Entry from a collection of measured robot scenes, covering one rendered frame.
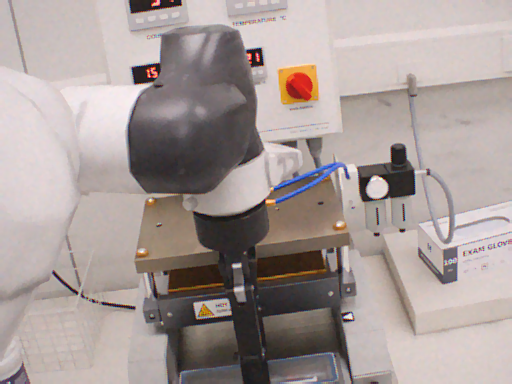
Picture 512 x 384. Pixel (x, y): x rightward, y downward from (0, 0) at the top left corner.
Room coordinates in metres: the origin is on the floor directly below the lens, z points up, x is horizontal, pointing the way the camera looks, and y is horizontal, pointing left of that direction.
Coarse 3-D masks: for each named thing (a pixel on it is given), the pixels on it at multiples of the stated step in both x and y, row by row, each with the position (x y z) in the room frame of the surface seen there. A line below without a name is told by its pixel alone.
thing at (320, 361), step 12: (276, 360) 0.72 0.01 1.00; (288, 360) 0.72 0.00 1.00; (300, 360) 0.71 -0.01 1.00; (312, 360) 0.71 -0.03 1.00; (324, 360) 0.71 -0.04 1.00; (192, 372) 0.72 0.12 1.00; (204, 372) 0.71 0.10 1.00; (216, 372) 0.71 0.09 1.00; (228, 372) 0.71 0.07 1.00; (240, 372) 0.71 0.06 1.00; (276, 372) 0.70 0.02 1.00; (288, 372) 0.69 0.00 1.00; (300, 372) 0.69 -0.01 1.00; (312, 372) 0.69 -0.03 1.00; (324, 372) 0.68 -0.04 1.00; (336, 372) 0.68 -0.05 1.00
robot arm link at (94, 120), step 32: (32, 96) 0.40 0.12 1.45; (64, 96) 0.64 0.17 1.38; (96, 96) 0.62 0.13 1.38; (128, 96) 0.61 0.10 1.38; (64, 128) 0.40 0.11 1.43; (96, 128) 0.59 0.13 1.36; (128, 128) 0.58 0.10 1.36; (96, 160) 0.59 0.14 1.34; (128, 160) 0.58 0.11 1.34; (128, 192) 0.60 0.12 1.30
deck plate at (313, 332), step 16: (352, 240) 1.11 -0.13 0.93; (160, 272) 1.09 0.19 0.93; (272, 320) 0.91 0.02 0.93; (288, 320) 0.91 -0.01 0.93; (304, 320) 0.90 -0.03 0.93; (320, 320) 0.90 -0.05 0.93; (192, 336) 0.90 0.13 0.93; (208, 336) 0.89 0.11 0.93; (224, 336) 0.89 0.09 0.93; (272, 336) 0.87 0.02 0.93; (288, 336) 0.87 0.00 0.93; (304, 336) 0.86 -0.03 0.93; (320, 336) 0.86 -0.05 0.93; (336, 336) 0.85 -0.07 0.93; (192, 352) 0.86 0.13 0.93; (208, 352) 0.85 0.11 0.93; (224, 352) 0.85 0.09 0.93; (272, 352) 0.84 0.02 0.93; (288, 352) 0.83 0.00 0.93; (304, 352) 0.83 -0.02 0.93; (320, 352) 0.82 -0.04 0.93; (192, 368) 0.82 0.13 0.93; (208, 368) 0.82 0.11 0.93
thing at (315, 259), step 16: (272, 256) 0.88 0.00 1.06; (288, 256) 0.87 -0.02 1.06; (304, 256) 0.86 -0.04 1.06; (320, 256) 0.86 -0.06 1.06; (176, 272) 0.87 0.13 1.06; (192, 272) 0.86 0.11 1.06; (208, 272) 0.86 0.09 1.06; (256, 272) 0.84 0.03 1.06; (272, 272) 0.83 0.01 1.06; (288, 272) 0.83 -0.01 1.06; (304, 272) 0.82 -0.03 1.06; (320, 272) 0.82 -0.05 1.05; (176, 288) 0.83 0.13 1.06; (192, 288) 0.82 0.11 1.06; (208, 288) 0.82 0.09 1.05
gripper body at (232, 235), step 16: (256, 208) 0.68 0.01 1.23; (208, 224) 0.66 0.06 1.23; (224, 224) 0.66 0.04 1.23; (240, 224) 0.66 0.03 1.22; (256, 224) 0.67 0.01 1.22; (208, 240) 0.66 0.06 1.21; (224, 240) 0.66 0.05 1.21; (240, 240) 0.66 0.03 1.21; (256, 240) 0.66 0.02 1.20; (224, 256) 0.66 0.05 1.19; (240, 256) 0.66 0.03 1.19
